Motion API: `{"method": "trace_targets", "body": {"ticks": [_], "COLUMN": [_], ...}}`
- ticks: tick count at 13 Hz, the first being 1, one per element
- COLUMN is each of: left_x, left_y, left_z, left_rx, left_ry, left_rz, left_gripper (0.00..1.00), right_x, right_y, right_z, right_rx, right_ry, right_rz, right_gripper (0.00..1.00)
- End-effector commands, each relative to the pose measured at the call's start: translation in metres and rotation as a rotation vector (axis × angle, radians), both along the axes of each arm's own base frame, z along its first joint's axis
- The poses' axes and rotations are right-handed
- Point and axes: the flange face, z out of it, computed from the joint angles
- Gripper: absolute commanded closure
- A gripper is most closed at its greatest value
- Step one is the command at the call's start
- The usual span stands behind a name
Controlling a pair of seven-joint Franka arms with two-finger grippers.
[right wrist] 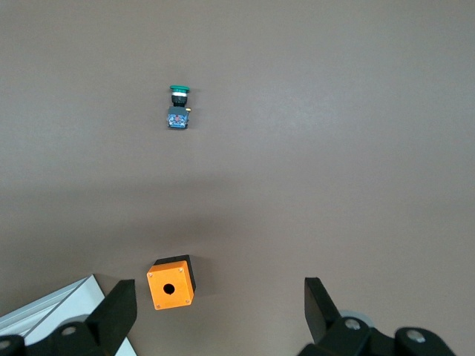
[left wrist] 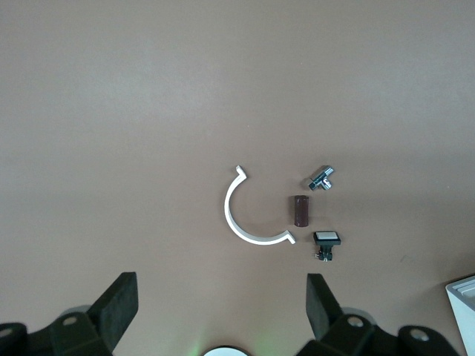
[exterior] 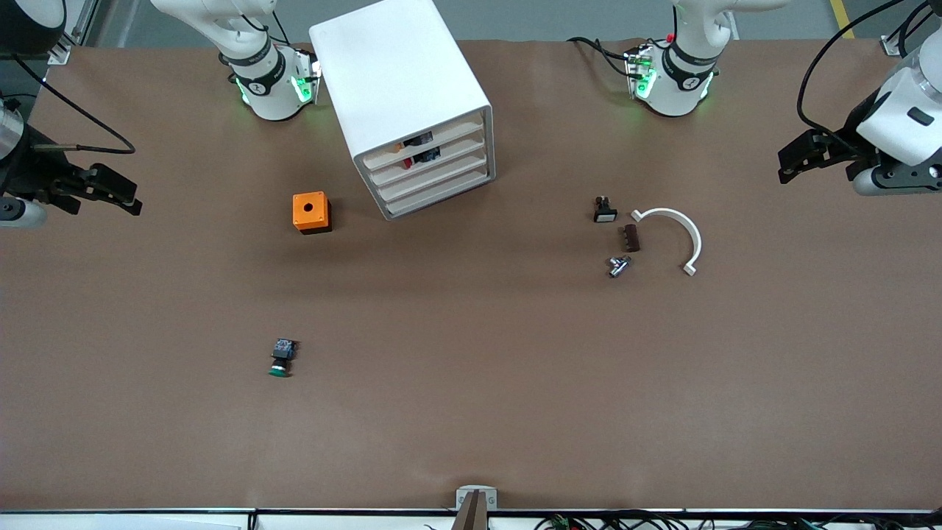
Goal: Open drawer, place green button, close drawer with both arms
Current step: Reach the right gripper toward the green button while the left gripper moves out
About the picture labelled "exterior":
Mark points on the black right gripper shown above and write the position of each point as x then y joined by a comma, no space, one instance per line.
28,171

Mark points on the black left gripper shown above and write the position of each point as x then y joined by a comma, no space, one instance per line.
843,142

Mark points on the green push button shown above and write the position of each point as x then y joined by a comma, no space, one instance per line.
283,352

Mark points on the white lowest cabinet drawer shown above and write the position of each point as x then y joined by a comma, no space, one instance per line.
441,193

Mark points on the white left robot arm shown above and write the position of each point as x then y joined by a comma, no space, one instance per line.
673,103

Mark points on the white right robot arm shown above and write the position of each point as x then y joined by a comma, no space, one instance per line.
272,96

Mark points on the black white rectangular push button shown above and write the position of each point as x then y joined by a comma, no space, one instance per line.
605,215

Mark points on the white semicircular pipe clamp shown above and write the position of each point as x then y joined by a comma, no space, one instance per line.
698,241

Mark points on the brown terminal block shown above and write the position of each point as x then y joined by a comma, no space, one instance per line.
630,238

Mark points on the chrome valve fitting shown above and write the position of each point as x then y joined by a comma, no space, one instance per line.
617,268

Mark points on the brown tapered bar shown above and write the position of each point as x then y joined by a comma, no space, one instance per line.
471,515

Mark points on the aluminium frame strut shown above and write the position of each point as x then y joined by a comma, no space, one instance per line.
62,51
892,46

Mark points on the orange button enclosure box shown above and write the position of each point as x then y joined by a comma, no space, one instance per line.
300,217

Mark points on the grey metal bracket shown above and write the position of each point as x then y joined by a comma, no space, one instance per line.
462,497

